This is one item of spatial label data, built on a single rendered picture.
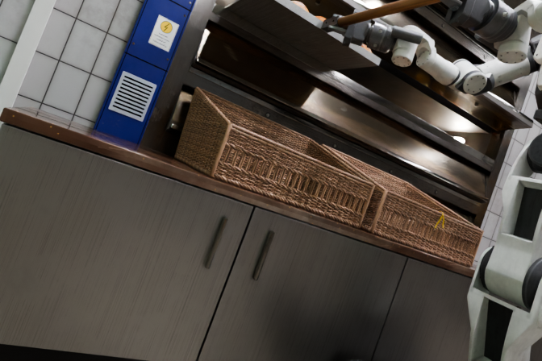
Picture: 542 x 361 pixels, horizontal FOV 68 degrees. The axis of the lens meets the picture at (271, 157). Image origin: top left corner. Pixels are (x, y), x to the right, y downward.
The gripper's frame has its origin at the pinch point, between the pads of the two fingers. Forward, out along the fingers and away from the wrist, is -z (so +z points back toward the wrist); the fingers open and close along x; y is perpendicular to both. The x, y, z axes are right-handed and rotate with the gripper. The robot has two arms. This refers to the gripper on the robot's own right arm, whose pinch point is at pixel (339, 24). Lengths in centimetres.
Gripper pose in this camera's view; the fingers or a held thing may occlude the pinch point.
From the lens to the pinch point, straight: 142.8
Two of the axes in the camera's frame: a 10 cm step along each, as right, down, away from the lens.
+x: 3.5, -9.4, 0.5
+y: -1.1, -0.9, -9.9
